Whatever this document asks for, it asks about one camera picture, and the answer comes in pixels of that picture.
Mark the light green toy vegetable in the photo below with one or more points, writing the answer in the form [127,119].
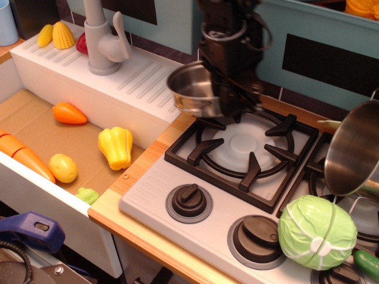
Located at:
[88,195]

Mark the right black stove knob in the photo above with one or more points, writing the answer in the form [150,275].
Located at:
[345,273]

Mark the left black stove knob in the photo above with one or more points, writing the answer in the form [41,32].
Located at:
[189,204]

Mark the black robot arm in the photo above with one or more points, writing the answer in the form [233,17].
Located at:
[233,9]

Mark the white toy sink unit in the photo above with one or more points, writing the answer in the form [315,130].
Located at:
[33,80]

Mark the green toy cucumber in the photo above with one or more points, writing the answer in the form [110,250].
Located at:
[367,263]

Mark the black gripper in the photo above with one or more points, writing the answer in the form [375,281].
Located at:
[230,49]

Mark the small steel pot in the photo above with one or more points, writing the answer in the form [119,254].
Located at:
[191,87]

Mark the blue clamp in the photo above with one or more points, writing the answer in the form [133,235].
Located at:
[34,231]

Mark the black left burner grate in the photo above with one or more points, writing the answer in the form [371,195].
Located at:
[252,157]

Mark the large orange toy carrot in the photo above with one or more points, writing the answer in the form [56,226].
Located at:
[17,150]

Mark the yellow toy corn cob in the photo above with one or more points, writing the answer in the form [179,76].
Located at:
[62,36]

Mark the black right burner grate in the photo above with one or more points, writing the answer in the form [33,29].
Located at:
[310,181]

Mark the black stove knob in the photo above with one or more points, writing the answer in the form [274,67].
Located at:
[345,273]
[189,204]
[254,242]

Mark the middle black stove knob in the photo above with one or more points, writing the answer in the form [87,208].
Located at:
[254,242]

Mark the green toy cabbage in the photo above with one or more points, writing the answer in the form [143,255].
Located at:
[316,233]

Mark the large steel pot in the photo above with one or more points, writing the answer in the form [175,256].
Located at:
[351,164]

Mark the yellow toy potato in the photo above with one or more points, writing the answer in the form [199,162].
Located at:
[63,168]

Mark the black burner grate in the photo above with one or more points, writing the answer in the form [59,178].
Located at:
[252,157]
[310,181]

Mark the black metal device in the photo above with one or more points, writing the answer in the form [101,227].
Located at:
[22,271]

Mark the yellow toy in cabinet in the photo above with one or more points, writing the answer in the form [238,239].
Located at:
[363,8]

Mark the small yellow toy vegetable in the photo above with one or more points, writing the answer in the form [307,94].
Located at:
[45,35]

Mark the small orange toy carrot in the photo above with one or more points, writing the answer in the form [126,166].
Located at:
[67,113]

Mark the yellow toy bell pepper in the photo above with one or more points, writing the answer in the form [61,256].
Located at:
[116,144]

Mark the grey toy faucet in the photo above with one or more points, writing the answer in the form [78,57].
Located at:
[106,51]

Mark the grey toy stove top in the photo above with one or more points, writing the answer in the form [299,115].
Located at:
[145,201]

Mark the teal cabinet with black window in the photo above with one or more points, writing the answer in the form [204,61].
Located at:
[321,53]

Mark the red toy pepper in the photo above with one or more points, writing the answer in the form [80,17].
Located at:
[81,45]

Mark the light blue cup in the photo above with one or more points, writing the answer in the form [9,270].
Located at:
[9,34]

